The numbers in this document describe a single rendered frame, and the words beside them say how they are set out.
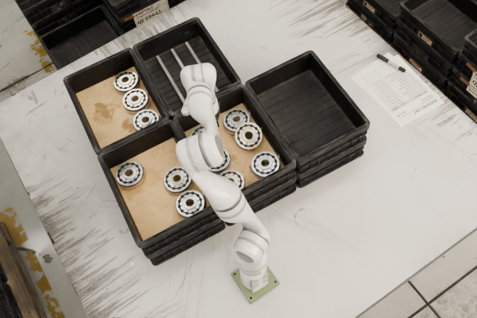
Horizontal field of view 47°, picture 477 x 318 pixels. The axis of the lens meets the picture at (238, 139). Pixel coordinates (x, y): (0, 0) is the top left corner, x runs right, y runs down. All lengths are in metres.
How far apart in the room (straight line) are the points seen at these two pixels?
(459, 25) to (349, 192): 1.29
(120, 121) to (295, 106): 0.69
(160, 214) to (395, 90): 1.07
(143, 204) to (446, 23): 1.83
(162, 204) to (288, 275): 0.51
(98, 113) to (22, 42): 1.70
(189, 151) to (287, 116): 0.81
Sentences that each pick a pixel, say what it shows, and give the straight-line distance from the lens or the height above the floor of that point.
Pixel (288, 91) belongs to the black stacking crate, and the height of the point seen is 0.83.
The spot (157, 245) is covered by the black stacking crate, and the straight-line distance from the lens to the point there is 1.88.
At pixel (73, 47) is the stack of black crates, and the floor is 0.27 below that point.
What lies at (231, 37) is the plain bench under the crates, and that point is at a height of 0.70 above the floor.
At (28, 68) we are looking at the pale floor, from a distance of 3.69.
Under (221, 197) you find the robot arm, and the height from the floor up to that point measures 1.27.
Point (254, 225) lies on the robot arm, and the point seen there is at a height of 1.08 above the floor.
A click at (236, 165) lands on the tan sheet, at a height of 0.83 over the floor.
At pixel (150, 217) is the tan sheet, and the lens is 1.96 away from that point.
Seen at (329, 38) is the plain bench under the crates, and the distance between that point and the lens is 2.48.
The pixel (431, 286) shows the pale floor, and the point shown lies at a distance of 2.74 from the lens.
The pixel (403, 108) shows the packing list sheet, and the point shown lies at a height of 0.70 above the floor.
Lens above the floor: 2.58
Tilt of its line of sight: 59 degrees down
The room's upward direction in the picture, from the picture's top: 11 degrees counter-clockwise
